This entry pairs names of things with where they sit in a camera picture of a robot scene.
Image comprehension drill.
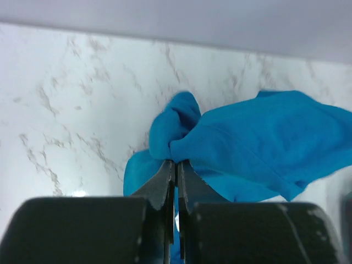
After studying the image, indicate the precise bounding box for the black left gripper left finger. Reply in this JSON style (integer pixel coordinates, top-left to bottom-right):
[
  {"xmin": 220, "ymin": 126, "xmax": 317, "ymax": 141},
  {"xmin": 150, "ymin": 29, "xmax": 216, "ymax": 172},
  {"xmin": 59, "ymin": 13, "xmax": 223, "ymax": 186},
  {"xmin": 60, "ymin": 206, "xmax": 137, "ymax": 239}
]
[{"xmin": 1, "ymin": 161, "xmax": 175, "ymax": 263}]

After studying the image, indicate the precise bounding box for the blue t shirt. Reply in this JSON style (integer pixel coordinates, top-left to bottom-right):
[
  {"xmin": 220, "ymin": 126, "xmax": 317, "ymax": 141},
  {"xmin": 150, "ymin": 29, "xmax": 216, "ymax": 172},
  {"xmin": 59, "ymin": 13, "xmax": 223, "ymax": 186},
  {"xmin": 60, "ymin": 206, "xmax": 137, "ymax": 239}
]
[{"xmin": 123, "ymin": 91, "xmax": 351, "ymax": 202}]

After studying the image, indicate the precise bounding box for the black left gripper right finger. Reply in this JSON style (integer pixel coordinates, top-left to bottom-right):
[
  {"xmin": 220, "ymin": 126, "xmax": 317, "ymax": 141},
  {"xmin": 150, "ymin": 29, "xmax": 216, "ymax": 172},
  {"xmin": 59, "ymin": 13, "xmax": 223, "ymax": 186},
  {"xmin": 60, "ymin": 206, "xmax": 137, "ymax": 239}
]
[{"xmin": 177, "ymin": 161, "xmax": 347, "ymax": 263}]

